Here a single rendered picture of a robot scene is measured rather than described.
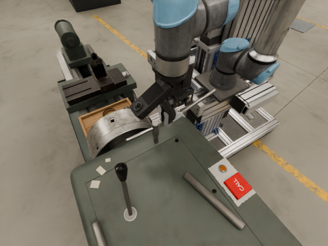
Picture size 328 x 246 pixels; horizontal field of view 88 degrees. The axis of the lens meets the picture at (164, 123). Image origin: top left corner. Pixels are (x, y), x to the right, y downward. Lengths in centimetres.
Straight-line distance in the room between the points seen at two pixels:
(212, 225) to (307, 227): 171
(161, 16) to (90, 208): 51
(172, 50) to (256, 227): 50
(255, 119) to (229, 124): 32
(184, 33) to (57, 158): 212
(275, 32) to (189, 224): 69
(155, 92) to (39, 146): 220
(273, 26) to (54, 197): 212
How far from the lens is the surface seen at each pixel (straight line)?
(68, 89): 139
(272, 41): 79
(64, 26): 177
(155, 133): 55
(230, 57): 88
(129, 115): 74
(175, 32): 33
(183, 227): 54
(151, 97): 41
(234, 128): 208
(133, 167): 58
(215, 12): 39
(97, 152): 72
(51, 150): 241
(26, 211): 224
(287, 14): 75
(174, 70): 37
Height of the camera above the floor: 179
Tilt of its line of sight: 54 degrees down
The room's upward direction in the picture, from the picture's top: straight up
